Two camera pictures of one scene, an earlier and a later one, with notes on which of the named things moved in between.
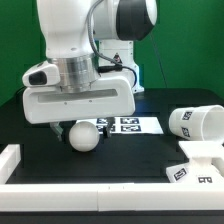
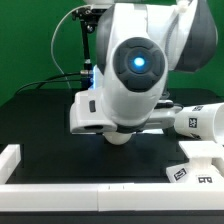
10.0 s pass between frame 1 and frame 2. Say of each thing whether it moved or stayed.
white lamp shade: stayed
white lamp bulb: moved
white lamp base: stayed
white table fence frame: stayed
